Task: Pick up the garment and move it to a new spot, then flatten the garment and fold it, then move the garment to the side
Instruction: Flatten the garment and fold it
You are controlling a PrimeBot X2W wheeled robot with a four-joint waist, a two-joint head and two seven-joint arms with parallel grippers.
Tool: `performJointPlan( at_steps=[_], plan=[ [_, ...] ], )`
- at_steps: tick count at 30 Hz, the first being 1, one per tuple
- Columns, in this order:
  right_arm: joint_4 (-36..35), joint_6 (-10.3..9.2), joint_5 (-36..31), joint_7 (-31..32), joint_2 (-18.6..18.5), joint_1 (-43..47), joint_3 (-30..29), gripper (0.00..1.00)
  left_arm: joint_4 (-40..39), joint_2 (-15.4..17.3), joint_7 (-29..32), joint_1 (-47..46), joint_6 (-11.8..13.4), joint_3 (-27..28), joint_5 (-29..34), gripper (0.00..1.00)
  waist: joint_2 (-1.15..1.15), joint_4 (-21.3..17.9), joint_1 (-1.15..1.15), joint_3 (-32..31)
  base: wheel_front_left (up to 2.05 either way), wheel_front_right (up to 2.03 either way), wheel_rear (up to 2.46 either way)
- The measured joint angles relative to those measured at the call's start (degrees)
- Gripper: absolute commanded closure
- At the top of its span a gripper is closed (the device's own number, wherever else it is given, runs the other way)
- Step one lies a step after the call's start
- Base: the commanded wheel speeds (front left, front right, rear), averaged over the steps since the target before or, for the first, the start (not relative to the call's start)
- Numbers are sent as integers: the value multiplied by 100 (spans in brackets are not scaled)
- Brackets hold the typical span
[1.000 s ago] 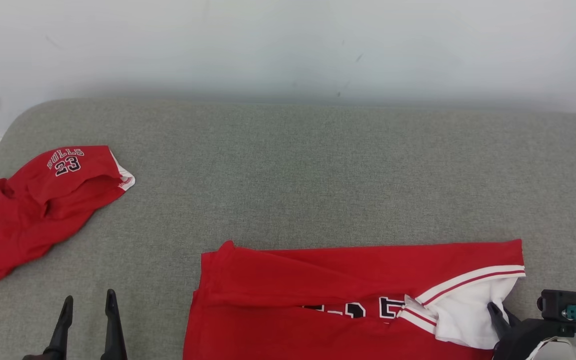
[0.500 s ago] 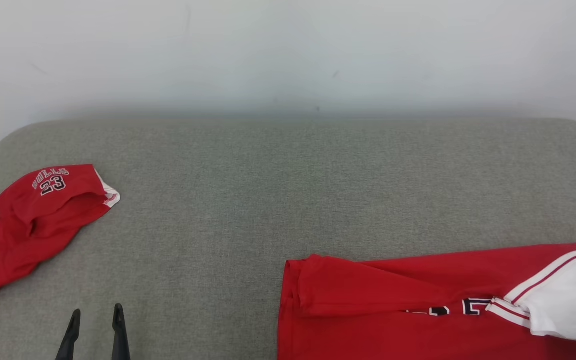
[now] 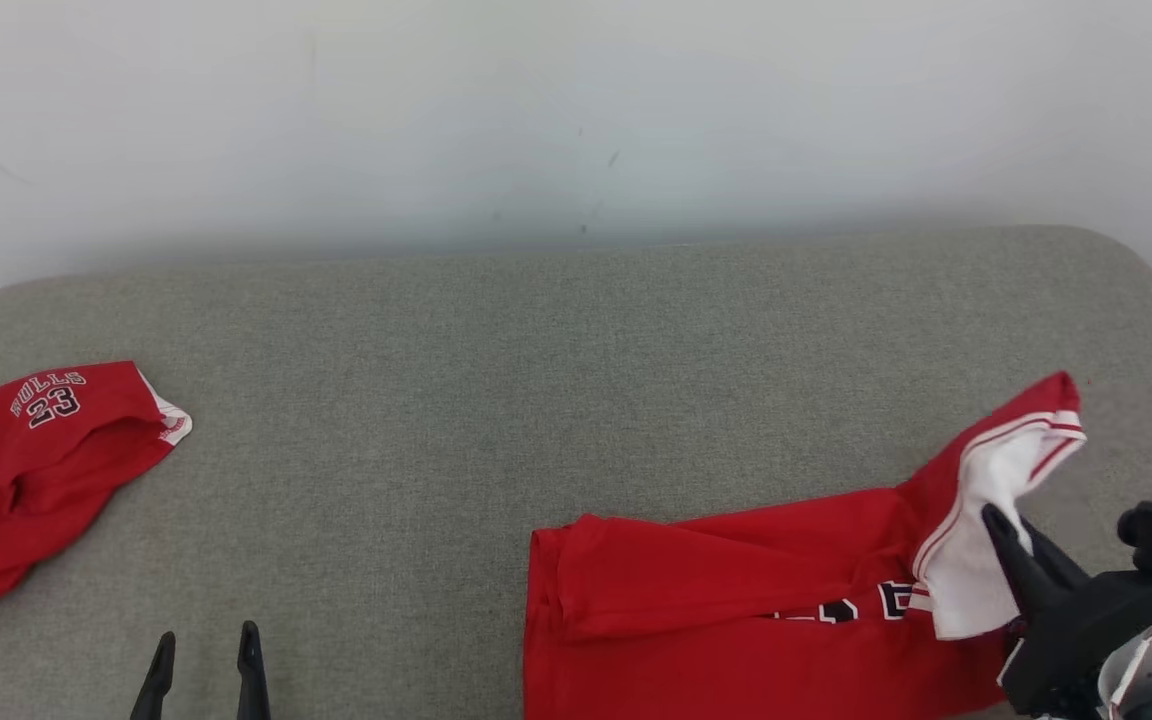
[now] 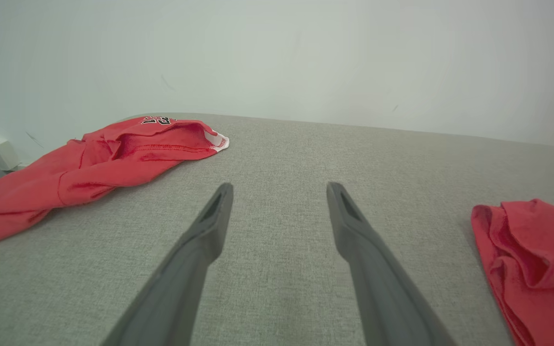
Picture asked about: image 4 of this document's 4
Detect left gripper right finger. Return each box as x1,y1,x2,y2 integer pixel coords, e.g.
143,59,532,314
326,182,458,346

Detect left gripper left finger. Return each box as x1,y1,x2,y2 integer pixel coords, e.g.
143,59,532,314
101,183,234,346

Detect red shorts with number print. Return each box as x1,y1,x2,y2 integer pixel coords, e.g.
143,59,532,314
0,115,230,250

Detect red and white jersey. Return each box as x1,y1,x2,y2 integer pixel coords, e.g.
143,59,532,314
471,198,554,346

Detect white wall box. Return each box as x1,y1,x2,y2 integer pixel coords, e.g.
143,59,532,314
0,139,21,172

